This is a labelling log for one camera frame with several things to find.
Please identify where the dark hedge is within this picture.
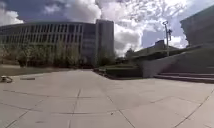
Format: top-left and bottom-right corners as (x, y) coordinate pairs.
(93, 63), (143, 80)

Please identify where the grey concrete slab plaza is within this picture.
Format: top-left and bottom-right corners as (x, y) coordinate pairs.
(0, 69), (214, 128)

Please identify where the low building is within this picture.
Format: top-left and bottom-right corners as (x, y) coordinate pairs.
(125, 39), (183, 61)

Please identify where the large grey curved building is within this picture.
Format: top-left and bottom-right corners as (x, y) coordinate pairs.
(0, 18), (115, 68)

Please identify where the row of trees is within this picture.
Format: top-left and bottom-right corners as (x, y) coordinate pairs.
(0, 43), (83, 69)

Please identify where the lamp pole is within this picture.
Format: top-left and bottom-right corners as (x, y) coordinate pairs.
(161, 19), (173, 58)

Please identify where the dark manhole cover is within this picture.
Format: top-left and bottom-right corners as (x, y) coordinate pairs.
(19, 77), (36, 81)

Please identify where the grass strip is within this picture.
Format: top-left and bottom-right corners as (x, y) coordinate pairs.
(0, 65), (71, 78)

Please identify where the dark tall building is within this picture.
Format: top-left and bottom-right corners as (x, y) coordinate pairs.
(179, 2), (214, 48)

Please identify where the sloped wall with steps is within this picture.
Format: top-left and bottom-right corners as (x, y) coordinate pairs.
(139, 44), (214, 85)

